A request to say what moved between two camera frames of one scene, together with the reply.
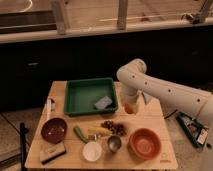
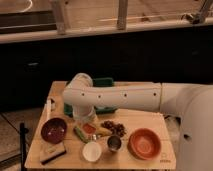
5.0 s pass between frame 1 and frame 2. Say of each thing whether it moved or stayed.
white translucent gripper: moved
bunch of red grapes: stayed
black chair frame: stayed
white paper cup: stayed
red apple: moved
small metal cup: stayed
